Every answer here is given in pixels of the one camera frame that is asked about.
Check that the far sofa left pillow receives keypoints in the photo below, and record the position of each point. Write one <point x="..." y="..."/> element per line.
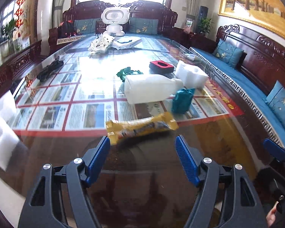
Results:
<point x="86" y="26"/>

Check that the green crumpled wrapper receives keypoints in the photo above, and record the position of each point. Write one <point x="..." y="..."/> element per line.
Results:
<point x="127" y="71"/>

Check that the right hand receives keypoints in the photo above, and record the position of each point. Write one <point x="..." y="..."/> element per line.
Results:
<point x="271" y="215"/>

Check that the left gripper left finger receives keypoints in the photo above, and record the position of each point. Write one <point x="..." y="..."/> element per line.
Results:
<point x="44" y="207"/>

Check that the red chinese knot decoration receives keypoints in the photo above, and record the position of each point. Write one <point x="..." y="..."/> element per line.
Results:
<point x="18" y="13"/>

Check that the white standing air conditioner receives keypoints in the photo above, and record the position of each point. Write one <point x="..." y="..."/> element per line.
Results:
<point x="43" y="24"/>

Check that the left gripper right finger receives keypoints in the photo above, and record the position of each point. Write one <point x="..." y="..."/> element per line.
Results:
<point x="241" y="206"/>

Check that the teal wrapper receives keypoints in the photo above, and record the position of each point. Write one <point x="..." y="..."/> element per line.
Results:
<point x="182" y="101"/>

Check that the yellow snack wrapper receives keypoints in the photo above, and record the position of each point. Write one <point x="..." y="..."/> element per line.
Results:
<point x="119" y="130"/>

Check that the white toy robot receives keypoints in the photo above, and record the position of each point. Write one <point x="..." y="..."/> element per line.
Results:
<point x="115" y="18"/>

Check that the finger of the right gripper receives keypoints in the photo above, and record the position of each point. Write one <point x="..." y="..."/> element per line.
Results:
<point x="274" y="149"/>

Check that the wooden tv cabinet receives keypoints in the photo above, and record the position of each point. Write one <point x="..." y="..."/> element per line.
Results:
<point x="18" y="65"/>

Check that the white foam block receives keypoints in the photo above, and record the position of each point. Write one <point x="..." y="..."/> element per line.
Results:
<point x="192" y="76"/>

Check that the far wooden sofa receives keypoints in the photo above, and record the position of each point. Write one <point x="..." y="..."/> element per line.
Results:
<point x="97" y="17"/>

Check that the green potted plant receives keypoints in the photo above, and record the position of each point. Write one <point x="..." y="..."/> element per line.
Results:
<point x="7" y="32"/>

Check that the far sofa teal pillow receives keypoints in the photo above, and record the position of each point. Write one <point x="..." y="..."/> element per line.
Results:
<point x="143" y="26"/>

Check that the corner potted plant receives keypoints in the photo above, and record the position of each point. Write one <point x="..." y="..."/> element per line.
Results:
<point x="205" y="25"/>

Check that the white blue flat package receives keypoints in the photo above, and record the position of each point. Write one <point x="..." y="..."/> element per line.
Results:
<point x="126" y="42"/>

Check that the teal embroidered pillow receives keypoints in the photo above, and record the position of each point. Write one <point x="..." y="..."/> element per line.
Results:
<point x="276" y="102"/>
<point x="228" y="53"/>

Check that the red black foam box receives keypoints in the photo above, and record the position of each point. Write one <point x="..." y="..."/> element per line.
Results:
<point x="161" y="67"/>

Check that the white crumpled plastic bag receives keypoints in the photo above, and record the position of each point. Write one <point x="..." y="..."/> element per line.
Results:
<point x="101" y="43"/>

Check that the white foam packaging piece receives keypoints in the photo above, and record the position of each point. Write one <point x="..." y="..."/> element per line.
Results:
<point x="8" y="138"/>

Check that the long wooden sofa blue cushion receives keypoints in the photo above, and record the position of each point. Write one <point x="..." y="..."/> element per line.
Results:
<point x="253" y="78"/>

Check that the white plastic bottle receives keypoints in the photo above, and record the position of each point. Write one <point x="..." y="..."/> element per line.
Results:
<point x="145" y="88"/>

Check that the gold framed landscape painting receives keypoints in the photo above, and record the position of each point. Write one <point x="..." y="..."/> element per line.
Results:
<point x="269" y="14"/>

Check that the small white tissue pack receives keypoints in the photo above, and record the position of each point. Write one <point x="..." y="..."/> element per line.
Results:
<point x="191" y="57"/>

